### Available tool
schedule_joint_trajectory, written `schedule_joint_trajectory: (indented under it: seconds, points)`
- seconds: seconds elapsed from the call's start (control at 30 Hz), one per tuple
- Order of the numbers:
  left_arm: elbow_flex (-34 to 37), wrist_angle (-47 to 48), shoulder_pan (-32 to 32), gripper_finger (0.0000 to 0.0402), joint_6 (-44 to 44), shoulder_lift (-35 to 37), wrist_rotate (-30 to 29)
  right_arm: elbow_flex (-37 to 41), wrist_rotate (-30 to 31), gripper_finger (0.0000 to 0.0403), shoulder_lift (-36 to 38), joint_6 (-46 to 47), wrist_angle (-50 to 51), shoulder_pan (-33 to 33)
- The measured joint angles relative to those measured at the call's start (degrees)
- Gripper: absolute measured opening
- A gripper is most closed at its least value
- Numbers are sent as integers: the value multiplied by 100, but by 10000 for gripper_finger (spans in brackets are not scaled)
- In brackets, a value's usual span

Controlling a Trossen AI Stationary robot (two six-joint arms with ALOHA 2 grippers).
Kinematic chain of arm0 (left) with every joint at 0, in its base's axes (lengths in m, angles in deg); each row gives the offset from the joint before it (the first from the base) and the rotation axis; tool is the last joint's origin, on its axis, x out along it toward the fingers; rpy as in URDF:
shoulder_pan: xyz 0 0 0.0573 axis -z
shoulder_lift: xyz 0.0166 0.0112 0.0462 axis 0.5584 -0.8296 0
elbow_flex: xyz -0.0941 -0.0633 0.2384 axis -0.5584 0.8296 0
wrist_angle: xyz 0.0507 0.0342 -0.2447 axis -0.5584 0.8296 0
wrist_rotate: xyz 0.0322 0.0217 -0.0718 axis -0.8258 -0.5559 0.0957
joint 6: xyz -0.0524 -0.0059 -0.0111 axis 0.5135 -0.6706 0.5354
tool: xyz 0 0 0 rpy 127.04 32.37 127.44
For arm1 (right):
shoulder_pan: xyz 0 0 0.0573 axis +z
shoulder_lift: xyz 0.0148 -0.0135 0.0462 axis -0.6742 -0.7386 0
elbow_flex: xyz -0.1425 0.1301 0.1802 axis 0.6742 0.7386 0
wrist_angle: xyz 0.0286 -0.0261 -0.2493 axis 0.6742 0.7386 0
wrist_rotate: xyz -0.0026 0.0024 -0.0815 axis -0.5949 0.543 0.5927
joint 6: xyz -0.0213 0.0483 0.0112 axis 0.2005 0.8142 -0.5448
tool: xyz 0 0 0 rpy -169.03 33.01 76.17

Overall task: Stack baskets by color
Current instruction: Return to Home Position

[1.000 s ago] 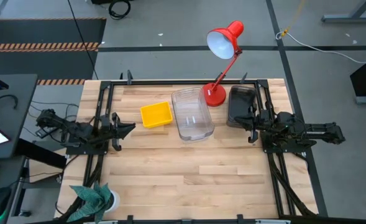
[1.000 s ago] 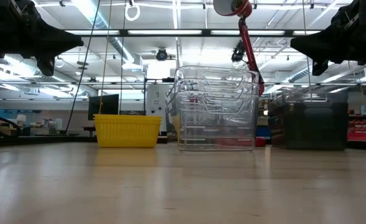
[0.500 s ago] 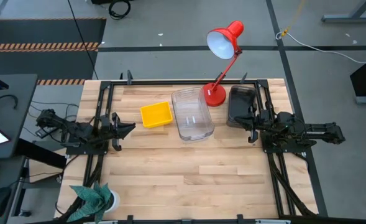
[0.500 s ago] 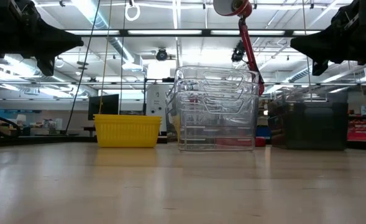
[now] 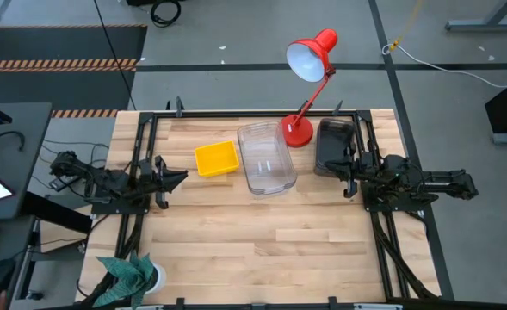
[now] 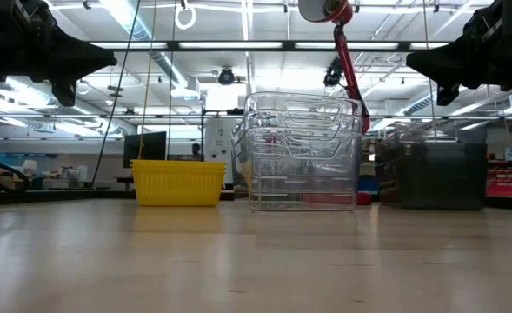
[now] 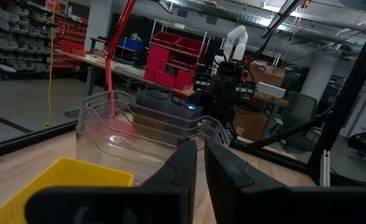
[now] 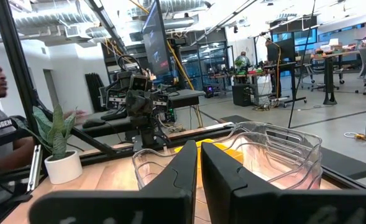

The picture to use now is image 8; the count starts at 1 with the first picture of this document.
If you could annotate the black rolling standing desk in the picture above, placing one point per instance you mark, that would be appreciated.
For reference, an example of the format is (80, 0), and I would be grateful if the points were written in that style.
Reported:
(282, 65)

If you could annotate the black folded panels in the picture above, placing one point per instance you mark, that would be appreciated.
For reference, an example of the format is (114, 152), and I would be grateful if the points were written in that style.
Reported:
(92, 90)

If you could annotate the black monitor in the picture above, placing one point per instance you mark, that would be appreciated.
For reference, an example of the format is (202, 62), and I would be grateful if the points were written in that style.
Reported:
(156, 40)

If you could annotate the person's hand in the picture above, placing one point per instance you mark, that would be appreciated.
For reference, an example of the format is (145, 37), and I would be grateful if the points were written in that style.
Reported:
(80, 116)

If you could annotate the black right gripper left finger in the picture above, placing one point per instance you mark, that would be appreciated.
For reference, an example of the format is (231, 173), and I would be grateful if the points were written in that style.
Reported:
(158, 205)

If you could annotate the green leafy plant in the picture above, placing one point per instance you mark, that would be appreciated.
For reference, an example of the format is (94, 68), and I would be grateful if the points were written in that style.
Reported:
(56, 130)

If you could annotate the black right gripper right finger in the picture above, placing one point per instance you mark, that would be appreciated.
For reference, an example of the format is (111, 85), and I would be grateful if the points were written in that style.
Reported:
(238, 205)

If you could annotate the long work table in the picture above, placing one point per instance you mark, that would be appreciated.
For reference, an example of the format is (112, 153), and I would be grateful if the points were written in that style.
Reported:
(328, 77)

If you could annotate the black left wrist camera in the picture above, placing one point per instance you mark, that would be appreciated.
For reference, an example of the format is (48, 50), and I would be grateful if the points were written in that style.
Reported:
(138, 82)

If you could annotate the silver aluminium bar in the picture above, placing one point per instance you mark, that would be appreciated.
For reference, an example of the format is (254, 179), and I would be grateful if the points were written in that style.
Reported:
(35, 168)

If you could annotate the white plant pot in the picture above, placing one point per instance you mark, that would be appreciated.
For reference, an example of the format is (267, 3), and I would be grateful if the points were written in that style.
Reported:
(63, 169)

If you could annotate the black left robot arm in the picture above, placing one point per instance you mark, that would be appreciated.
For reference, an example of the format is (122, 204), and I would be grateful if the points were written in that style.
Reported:
(145, 133)

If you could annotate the black equipment cabinet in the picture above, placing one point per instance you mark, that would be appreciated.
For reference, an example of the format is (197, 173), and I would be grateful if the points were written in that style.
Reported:
(243, 95)

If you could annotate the yellow plastic mesh basket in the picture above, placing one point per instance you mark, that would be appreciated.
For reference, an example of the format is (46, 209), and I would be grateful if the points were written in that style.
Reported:
(229, 153)

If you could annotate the black computer mouse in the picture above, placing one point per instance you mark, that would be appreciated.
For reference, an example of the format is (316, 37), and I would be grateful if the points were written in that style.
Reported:
(94, 123)

